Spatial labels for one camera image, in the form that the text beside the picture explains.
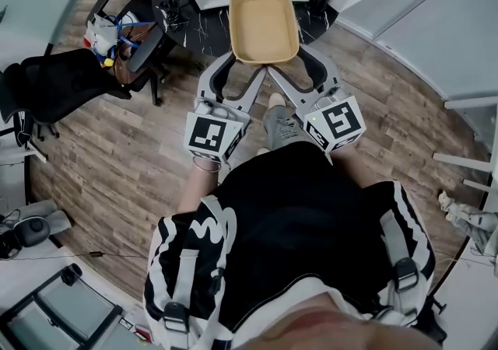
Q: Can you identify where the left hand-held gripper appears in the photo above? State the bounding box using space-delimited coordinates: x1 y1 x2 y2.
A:
183 53 270 171

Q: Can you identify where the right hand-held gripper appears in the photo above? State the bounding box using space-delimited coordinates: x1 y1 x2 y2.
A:
266 46 367 155

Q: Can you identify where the yellow plastic tray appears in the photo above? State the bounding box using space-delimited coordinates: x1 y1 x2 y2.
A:
227 0 301 67

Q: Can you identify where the person's left forearm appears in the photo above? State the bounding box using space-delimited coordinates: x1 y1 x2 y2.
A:
177 161 223 217

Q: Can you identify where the black marble round table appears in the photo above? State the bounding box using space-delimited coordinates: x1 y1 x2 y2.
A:
150 0 339 58

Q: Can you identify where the brown leather bag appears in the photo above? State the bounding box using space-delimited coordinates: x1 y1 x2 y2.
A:
114 27 151 83

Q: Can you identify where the person's black white top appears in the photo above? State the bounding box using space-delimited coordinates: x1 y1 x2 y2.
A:
143 142 437 350

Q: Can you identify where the black office chair with armrests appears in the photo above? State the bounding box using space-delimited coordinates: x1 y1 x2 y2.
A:
18 0 172 126

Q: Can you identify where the black mesh office chair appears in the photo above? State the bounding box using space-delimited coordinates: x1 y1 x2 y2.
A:
0 62 61 153

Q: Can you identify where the black small device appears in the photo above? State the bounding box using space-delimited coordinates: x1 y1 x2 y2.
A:
60 262 83 286

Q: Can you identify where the person's face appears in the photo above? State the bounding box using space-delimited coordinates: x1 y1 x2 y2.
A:
237 292 443 350

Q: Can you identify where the red card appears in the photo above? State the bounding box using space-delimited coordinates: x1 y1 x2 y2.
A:
134 324 155 344

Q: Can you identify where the black framed glass cabinet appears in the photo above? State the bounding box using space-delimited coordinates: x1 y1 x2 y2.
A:
0 262 124 350

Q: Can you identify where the thin gold bracelet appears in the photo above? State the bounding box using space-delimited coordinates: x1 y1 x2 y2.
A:
193 156 223 174

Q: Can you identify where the black cable bundle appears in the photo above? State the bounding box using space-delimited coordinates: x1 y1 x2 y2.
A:
159 0 191 33

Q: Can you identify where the white desk frame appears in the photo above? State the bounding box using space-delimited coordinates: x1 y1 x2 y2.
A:
431 95 498 194

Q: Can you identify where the white harness strap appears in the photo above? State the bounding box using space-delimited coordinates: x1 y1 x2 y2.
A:
161 194 230 341
379 210 423 326

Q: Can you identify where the black cable with adapter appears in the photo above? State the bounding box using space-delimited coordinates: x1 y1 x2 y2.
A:
0 250 151 262

